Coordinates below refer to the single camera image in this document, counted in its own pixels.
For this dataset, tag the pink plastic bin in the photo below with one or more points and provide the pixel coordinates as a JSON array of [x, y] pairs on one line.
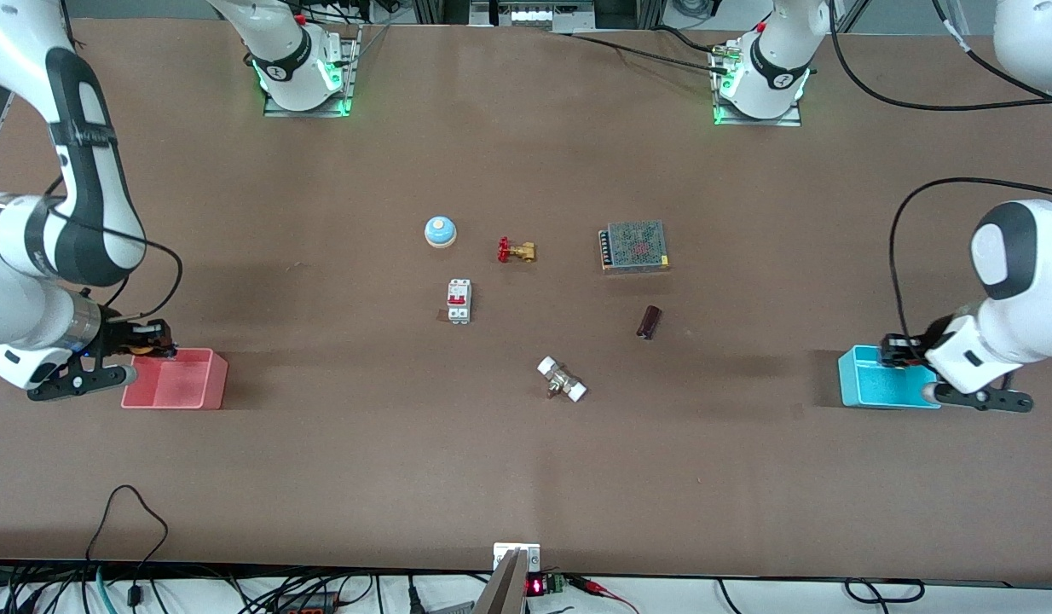
[[185, 388]]

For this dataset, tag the dark brown cylindrical capacitor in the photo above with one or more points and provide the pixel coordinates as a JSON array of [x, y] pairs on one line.
[[649, 321]]

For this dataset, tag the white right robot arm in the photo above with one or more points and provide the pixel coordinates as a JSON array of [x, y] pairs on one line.
[[83, 170]]

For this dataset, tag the metal mesh power supply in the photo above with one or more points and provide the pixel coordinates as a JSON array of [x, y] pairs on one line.
[[635, 246]]

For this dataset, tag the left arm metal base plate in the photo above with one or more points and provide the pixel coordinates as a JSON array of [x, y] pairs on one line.
[[790, 121]]

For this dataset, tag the metal fitting with white caps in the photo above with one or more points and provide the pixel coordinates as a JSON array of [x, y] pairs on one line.
[[562, 380]]

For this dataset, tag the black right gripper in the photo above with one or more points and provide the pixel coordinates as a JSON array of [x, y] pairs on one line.
[[117, 334]]

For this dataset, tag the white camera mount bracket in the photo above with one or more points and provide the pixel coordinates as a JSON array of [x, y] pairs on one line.
[[502, 553]]

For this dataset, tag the white circuit breaker red switch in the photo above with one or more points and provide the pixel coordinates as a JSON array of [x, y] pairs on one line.
[[459, 298]]

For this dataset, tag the yellow push button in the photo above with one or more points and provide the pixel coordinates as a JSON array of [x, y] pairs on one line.
[[140, 348]]

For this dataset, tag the cyan plastic bin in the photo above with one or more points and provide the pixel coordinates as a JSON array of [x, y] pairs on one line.
[[875, 388]]

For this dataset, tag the red digit display module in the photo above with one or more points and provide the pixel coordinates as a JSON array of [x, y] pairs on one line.
[[536, 586]]

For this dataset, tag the blue call bell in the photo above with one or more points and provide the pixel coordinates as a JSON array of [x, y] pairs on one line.
[[440, 231]]

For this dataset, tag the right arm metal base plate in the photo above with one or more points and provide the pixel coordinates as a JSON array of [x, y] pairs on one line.
[[352, 68]]

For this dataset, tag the red and black clip lead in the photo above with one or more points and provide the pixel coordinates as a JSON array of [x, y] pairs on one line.
[[607, 590]]

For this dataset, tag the grey metal mount bar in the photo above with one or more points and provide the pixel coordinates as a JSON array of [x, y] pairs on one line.
[[502, 593]]

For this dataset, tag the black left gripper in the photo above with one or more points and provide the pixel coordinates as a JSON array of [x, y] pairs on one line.
[[925, 338]]

